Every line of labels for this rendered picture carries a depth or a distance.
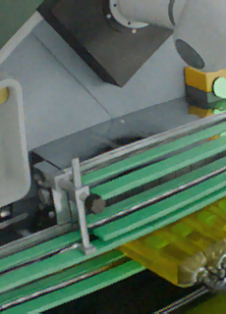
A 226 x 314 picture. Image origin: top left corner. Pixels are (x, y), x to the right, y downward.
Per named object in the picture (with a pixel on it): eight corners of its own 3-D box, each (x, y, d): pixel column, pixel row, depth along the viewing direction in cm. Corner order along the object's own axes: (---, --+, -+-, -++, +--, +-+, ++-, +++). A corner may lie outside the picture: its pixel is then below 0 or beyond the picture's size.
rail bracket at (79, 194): (57, 236, 112) (98, 267, 103) (44, 147, 105) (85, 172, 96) (71, 231, 114) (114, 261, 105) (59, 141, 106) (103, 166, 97)
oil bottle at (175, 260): (112, 247, 122) (187, 293, 106) (109, 222, 119) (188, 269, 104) (137, 237, 125) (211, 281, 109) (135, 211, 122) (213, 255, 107)
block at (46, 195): (36, 212, 117) (55, 228, 112) (28, 165, 112) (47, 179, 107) (52, 206, 118) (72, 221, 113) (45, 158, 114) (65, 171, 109)
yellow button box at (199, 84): (185, 94, 138) (208, 104, 133) (182, 64, 135) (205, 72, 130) (207, 88, 142) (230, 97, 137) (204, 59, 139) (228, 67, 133)
